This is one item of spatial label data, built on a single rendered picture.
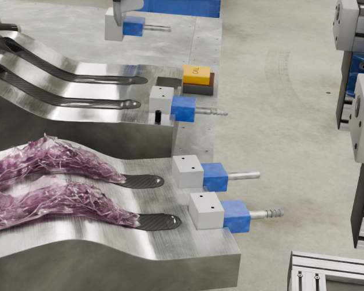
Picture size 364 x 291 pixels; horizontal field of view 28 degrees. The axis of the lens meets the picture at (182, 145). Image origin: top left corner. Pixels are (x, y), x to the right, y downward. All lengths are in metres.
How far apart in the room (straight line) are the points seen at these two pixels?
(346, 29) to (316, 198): 1.34
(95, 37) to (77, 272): 1.00
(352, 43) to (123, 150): 0.58
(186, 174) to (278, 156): 2.00
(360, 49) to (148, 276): 0.80
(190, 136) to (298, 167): 1.67
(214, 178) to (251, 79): 2.73
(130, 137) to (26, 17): 0.84
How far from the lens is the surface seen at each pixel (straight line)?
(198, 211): 0.96
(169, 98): 1.19
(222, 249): 0.94
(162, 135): 1.17
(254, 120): 3.32
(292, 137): 3.21
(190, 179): 1.05
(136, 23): 1.46
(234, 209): 0.99
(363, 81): 1.14
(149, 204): 1.01
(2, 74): 1.27
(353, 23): 1.52
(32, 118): 1.19
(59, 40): 1.78
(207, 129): 1.36
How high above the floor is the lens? 1.40
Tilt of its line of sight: 27 degrees down
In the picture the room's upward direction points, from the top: 4 degrees clockwise
